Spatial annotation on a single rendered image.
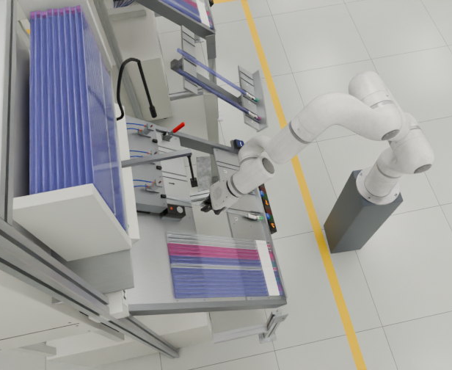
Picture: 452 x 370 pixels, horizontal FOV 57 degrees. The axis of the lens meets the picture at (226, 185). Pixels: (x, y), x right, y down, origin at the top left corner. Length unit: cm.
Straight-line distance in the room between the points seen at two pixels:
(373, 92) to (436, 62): 227
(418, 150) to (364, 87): 40
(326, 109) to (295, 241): 145
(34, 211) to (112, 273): 31
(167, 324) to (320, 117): 105
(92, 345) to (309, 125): 121
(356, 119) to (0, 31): 88
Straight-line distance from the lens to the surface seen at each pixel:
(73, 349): 189
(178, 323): 180
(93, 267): 109
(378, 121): 124
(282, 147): 129
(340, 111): 122
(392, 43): 356
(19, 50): 127
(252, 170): 140
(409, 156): 161
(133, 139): 147
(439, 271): 273
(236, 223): 168
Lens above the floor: 239
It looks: 64 degrees down
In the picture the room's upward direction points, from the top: 2 degrees counter-clockwise
